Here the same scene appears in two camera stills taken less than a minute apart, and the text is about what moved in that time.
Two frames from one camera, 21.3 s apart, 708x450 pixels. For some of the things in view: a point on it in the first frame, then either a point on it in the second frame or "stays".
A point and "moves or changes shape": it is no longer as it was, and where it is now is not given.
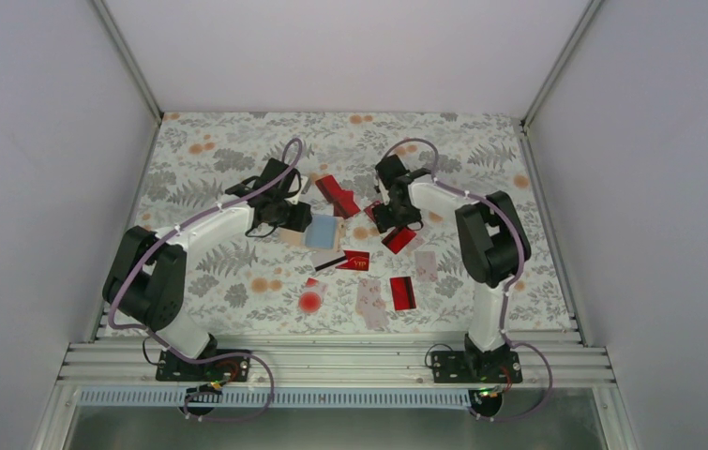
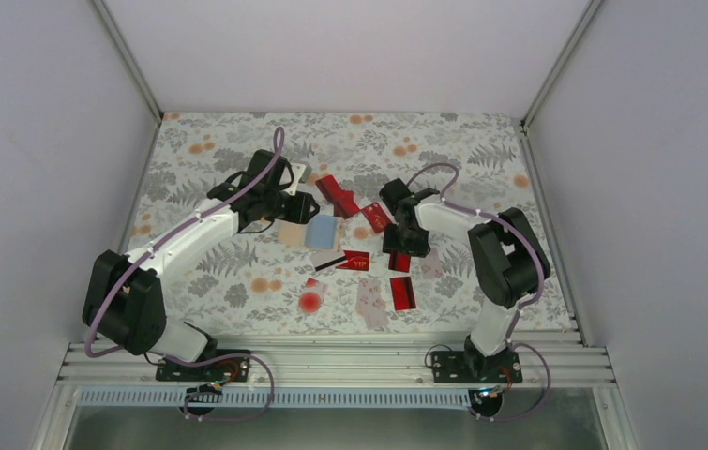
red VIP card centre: (356, 260) stays
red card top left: (342, 200) stays
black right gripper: (384, 221) → (420, 249)
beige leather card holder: (323, 232) stays
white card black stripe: (323, 260) stays
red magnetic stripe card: (399, 238) moves or changes shape
